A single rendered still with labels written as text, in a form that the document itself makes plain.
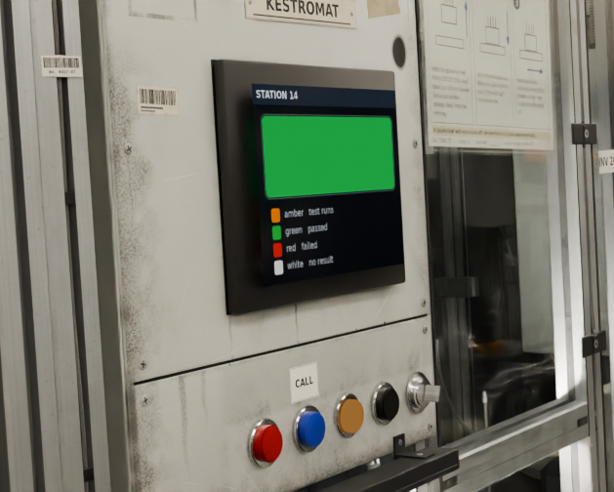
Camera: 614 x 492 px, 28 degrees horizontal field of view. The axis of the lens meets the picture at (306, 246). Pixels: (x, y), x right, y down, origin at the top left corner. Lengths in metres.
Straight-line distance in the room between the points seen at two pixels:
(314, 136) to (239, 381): 0.21
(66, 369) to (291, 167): 0.26
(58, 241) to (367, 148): 0.35
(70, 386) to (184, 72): 0.25
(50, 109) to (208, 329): 0.22
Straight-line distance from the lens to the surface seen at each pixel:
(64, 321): 0.86
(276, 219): 0.98
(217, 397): 0.97
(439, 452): 1.19
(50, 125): 0.86
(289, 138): 1.00
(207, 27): 0.97
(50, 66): 0.86
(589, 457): 1.61
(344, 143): 1.06
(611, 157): 1.67
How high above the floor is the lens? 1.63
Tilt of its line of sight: 3 degrees down
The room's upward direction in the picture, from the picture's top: 3 degrees counter-clockwise
